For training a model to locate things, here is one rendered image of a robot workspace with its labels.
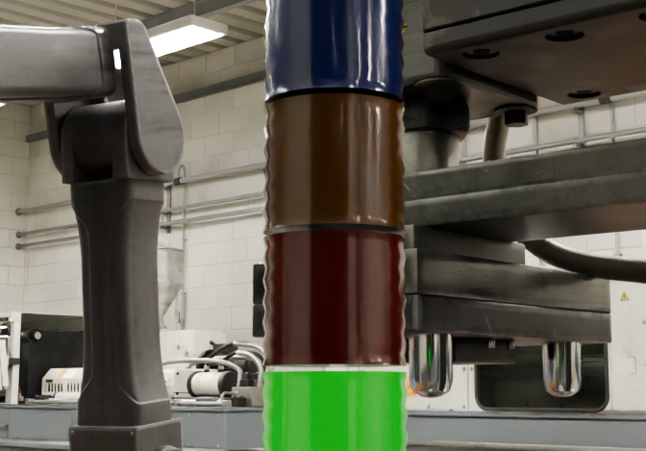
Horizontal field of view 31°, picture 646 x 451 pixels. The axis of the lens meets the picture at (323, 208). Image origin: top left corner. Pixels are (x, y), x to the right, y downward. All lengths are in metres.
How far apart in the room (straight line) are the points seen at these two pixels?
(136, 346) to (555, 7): 0.53
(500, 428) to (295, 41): 5.76
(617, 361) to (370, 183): 5.42
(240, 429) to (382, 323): 7.26
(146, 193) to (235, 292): 9.47
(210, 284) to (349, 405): 10.39
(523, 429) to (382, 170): 5.68
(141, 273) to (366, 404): 0.67
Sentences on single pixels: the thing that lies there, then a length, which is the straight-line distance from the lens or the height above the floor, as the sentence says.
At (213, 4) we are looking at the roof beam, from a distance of 9.58.
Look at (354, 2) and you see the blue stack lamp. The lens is 0.31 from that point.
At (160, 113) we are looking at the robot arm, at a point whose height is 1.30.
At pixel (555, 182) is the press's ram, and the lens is 0.52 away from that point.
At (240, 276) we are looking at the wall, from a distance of 10.37.
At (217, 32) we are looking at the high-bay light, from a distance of 7.99.
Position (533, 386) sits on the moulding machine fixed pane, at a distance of 5.97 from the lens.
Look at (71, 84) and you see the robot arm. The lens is 0.90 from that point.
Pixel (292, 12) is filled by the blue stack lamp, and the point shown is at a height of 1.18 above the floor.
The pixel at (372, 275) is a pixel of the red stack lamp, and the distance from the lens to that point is 0.29.
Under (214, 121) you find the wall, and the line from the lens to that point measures 10.88.
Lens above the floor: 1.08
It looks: 9 degrees up
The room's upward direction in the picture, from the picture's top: straight up
